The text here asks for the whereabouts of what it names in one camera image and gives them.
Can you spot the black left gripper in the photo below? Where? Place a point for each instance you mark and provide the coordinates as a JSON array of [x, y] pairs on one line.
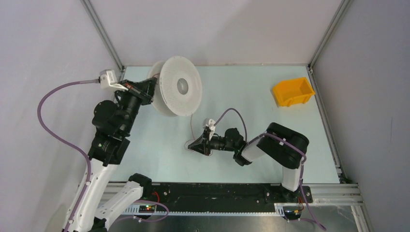
[[143, 90]]

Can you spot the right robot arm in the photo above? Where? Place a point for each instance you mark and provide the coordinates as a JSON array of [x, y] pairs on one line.
[[287, 147]]

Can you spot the corner aluminium post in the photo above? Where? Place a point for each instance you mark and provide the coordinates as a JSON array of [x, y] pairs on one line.
[[334, 23], [97, 23]]

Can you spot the white plastic cable spool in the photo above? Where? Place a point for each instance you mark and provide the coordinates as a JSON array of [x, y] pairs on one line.
[[178, 91]]

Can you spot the orange plastic bin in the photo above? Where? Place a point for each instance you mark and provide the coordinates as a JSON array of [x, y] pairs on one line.
[[293, 91]]

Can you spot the left corner aluminium post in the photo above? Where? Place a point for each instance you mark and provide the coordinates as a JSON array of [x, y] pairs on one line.
[[97, 23]]

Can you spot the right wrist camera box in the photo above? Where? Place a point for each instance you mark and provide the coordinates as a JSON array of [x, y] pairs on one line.
[[209, 127]]

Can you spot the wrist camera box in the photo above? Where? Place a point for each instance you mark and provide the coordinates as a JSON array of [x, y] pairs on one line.
[[209, 127], [108, 81]]

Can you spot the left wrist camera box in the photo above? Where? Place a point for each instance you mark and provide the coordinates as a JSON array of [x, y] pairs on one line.
[[108, 81]]

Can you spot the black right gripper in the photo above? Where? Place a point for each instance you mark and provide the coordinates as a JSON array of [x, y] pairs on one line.
[[201, 145]]

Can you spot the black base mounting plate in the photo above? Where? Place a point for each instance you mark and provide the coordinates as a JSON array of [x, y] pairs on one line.
[[218, 198]]

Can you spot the right controller board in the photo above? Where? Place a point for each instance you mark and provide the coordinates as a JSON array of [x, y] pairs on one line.
[[291, 215]]

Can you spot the right corner aluminium post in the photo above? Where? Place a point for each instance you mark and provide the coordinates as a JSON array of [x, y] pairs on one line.
[[334, 23]]

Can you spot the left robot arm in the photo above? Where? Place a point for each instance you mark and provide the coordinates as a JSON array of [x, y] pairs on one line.
[[105, 155]]

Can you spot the left controller board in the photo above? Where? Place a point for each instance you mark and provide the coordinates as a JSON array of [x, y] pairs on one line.
[[146, 209]]

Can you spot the controller board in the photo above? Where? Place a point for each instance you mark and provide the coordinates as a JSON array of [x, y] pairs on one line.
[[146, 209], [291, 215]]

